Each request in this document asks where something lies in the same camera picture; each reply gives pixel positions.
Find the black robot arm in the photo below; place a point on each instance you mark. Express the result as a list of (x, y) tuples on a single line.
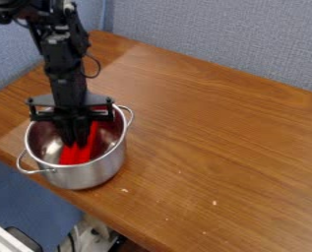
[(56, 31)]

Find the white table leg frame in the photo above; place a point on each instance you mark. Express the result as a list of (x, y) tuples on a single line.
[(90, 236)]

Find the stainless steel pot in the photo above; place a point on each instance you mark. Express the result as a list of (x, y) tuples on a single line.
[(42, 152)]

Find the red rectangular block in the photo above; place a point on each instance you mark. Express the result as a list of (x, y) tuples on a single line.
[(75, 155)]

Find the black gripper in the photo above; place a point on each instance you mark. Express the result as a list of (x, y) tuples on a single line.
[(71, 102)]

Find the white ribbed box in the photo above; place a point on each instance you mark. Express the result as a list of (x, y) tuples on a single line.
[(15, 241)]

